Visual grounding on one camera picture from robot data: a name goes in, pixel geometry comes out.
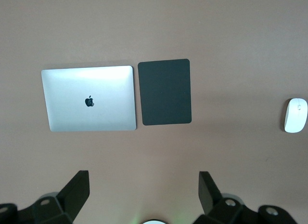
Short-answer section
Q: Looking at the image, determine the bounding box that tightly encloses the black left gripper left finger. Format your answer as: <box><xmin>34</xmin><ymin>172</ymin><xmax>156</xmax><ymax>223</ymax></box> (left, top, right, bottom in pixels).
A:
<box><xmin>0</xmin><ymin>170</ymin><xmax>90</xmax><ymax>224</ymax></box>

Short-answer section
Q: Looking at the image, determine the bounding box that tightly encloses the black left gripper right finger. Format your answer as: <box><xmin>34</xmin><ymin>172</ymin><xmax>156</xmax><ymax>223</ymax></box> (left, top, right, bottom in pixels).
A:
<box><xmin>193</xmin><ymin>171</ymin><xmax>298</xmax><ymax>224</ymax></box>

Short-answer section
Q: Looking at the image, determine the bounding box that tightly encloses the white computer mouse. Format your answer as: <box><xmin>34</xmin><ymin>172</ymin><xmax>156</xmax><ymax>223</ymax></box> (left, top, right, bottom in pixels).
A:
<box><xmin>283</xmin><ymin>97</ymin><xmax>308</xmax><ymax>134</ymax></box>

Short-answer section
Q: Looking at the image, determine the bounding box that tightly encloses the black mouse pad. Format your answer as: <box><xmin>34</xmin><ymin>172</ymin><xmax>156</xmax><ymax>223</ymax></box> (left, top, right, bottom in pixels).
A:
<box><xmin>137</xmin><ymin>58</ymin><xmax>193</xmax><ymax>126</ymax></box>

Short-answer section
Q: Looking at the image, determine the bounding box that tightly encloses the silver closed laptop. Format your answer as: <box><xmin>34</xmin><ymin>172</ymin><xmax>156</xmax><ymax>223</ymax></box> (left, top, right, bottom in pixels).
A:
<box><xmin>40</xmin><ymin>65</ymin><xmax>137</xmax><ymax>132</ymax></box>

